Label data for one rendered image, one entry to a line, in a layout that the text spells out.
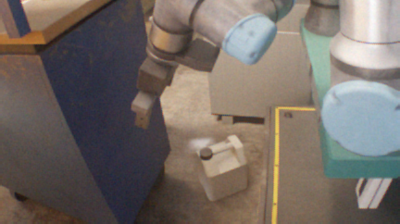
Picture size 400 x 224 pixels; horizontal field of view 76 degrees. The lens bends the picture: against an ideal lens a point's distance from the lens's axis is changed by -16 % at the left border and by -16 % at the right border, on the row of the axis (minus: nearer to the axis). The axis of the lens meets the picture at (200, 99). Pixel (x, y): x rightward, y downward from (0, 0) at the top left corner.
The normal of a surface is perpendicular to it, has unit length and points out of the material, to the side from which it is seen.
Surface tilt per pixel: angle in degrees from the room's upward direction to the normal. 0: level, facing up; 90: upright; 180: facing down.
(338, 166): 90
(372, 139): 97
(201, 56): 25
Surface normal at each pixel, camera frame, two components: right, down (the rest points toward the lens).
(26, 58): -0.30, 0.58
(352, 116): -0.54, 0.63
